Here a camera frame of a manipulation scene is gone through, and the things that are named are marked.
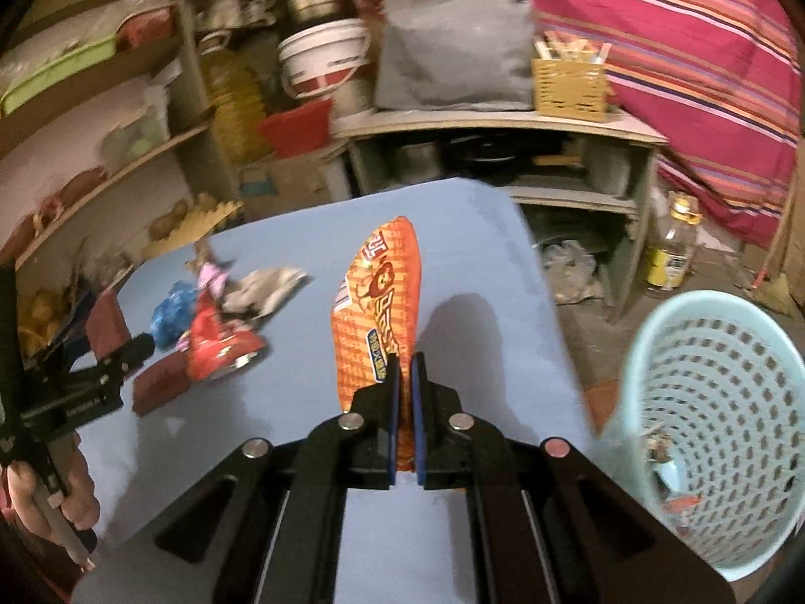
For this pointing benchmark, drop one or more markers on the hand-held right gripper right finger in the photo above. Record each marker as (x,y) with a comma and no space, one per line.
(421,415)

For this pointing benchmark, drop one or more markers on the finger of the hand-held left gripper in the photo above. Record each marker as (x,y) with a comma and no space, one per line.
(60,338)
(132,352)

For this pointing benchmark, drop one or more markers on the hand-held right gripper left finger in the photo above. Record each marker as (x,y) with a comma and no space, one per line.
(393,415)

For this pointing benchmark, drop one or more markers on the orange snack packet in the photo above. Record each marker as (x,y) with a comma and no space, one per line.
(377,302)

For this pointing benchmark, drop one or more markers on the brown paper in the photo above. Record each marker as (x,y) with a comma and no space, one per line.
(659,447)

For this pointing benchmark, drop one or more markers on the clear wrapper with orange print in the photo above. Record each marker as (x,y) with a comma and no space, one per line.
(682,504)

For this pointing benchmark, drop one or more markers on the light blue plastic basket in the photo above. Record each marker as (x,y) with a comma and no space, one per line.
(723,377)

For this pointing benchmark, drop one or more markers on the person's left hand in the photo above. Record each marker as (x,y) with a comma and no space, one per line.
(78,497)

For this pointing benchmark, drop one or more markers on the blue plastic wrapper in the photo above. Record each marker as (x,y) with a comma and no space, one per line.
(173,314)

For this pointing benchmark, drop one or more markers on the red snack packet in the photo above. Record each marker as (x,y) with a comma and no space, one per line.
(220,343)

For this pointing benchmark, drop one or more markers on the pink wrapper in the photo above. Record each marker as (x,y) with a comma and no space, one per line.
(211,277)

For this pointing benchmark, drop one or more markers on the blue tablecloth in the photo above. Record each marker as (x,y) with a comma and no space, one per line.
(490,327)

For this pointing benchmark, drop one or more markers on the yellow egg tray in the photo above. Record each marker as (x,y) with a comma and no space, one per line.
(188,223)

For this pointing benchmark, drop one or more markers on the silver snack packet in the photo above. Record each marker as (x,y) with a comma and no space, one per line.
(264,286)

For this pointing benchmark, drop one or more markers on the red mesh bag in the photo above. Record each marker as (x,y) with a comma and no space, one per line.
(75,185)

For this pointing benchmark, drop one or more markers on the crumpled plastic bag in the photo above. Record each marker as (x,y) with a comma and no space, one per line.
(572,270)

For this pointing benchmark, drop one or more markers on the cardboard box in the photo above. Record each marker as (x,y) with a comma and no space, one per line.
(283,179)

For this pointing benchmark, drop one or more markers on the green plastic tray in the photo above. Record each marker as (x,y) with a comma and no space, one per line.
(56,75)

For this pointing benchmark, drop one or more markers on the large cooking oil bottle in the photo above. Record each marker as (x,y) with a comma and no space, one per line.
(236,107)

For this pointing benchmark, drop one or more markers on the plastic bottle with yellow label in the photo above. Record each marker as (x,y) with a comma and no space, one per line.
(673,251)

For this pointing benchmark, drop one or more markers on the small wooden cabinet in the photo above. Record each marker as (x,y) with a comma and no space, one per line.
(503,123)

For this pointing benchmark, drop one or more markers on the wooden shelf unit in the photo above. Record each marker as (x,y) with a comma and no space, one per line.
(182,44)

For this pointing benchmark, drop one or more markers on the white plastic bucket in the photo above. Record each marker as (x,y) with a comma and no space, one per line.
(321,56)

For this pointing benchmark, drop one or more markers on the yellow plastic utensil holder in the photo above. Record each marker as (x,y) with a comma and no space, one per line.
(569,88)

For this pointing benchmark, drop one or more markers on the grey fabric bag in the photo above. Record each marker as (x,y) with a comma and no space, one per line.
(453,50)

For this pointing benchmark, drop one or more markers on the red striped cloth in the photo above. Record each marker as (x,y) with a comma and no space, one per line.
(660,44)

